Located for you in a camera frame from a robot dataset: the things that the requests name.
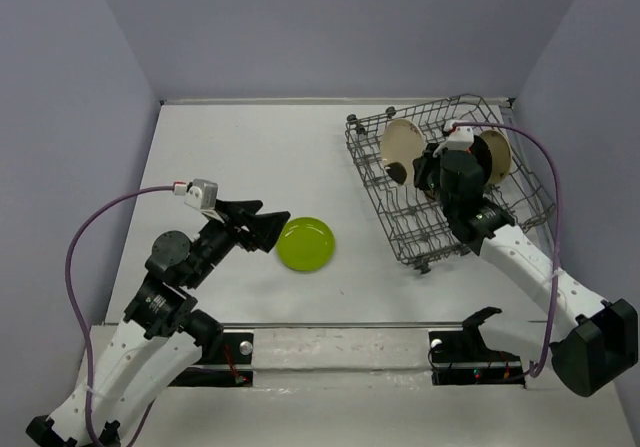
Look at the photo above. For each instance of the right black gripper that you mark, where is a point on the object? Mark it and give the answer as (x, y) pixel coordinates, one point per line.
(424, 163)

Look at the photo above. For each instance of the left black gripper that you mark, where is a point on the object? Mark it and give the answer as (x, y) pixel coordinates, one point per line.
(266, 227)

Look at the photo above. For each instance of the cream plate with dark spot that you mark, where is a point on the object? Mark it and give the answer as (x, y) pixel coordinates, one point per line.
(401, 143)

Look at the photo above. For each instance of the grey wire dish rack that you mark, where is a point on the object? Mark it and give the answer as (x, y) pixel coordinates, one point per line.
(415, 227)

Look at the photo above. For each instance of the black plate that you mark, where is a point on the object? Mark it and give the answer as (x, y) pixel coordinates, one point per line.
(482, 154)

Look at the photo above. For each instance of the green plate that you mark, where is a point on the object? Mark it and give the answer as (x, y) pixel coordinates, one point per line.
(306, 244)

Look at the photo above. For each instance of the cream floral plate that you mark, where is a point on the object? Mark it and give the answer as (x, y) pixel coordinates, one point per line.
(501, 155)

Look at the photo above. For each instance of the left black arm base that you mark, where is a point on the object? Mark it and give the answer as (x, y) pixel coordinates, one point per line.
(230, 366)

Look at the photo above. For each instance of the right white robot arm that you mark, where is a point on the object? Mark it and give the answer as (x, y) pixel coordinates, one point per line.
(587, 340)

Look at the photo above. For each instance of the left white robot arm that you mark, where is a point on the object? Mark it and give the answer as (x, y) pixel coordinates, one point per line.
(161, 333)

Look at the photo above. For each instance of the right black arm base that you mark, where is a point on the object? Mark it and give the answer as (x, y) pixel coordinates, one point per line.
(461, 357)

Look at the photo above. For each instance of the white foam strip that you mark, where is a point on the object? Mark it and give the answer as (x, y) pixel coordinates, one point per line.
(333, 349)

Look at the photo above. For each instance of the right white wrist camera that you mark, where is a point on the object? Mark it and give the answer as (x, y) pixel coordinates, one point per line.
(457, 137)

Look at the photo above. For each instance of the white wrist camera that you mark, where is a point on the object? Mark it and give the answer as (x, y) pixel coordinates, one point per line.
(200, 195)
(457, 137)

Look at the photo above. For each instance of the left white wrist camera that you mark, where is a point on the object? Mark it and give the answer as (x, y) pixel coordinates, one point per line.
(200, 195)

